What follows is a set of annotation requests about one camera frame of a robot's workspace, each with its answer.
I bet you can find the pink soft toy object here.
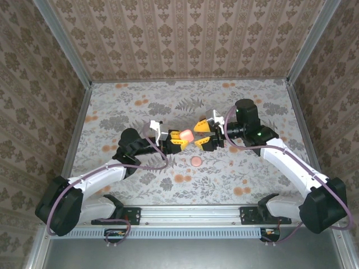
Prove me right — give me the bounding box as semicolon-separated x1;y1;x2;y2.
179;129;196;142

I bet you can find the floral patterned table cover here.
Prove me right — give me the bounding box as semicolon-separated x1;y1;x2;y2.
60;80;330;207

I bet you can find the small black connector module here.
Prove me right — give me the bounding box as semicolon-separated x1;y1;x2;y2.
260;227;281;242
104;228;128;243

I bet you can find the grey metal sheet panel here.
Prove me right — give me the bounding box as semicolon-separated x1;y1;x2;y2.
42;226;351;269

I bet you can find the aluminium table back rail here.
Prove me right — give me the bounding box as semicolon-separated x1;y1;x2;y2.
91;77;289;84

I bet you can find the aluminium table side rail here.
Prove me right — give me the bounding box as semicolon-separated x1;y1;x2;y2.
60;84;93;180
286;81;323;180

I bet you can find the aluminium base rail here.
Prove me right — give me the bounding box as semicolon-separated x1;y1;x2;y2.
78;205;306;226

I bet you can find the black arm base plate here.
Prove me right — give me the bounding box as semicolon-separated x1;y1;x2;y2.
240;206;292;226
91;206;141;226

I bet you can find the grey slotted cable duct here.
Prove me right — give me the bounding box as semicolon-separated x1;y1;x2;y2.
52;227;263;239

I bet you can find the aluminium frame post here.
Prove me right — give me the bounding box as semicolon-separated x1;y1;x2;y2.
286;0;342;84
33;0;93;88

